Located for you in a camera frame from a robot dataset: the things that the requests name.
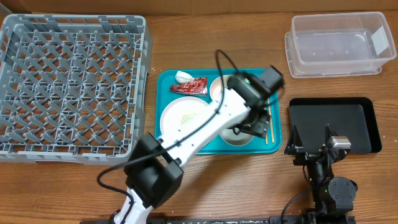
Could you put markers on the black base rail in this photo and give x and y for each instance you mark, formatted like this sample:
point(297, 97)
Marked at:
point(271, 220)

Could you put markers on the teal plastic tray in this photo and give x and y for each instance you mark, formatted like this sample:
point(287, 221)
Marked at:
point(217, 145)

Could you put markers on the white crumpled napkin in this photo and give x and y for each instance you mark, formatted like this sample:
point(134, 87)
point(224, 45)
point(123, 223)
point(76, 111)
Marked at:
point(183, 77)

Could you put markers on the pink bowl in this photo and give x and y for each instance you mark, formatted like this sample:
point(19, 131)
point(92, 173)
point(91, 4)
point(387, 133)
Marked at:
point(215, 89)

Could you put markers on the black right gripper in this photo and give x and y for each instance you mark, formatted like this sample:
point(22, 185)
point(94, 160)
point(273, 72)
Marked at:
point(310, 150)

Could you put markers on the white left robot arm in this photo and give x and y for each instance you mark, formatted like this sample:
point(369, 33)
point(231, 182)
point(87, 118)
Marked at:
point(155, 168)

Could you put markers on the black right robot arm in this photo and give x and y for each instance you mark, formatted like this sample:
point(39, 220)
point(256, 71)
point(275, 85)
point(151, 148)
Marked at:
point(333, 196)

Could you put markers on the grey dishwasher rack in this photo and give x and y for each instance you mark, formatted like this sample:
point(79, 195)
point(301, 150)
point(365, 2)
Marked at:
point(72, 87)

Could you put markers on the grey bowl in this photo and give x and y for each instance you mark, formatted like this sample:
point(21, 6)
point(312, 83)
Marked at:
point(233, 139)

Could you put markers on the clear plastic bin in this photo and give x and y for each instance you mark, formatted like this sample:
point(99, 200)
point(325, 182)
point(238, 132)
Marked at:
point(338, 45)

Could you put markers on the black tray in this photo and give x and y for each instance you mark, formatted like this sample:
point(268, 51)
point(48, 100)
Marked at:
point(353, 117)

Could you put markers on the wooden chopstick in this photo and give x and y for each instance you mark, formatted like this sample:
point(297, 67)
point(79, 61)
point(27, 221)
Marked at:
point(271, 121)
point(266, 138)

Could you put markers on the white dinner plate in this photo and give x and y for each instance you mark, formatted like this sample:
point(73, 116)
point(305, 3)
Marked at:
point(179, 111)

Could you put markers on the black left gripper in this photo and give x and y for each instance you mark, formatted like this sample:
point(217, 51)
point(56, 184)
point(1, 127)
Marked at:
point(261, 128)

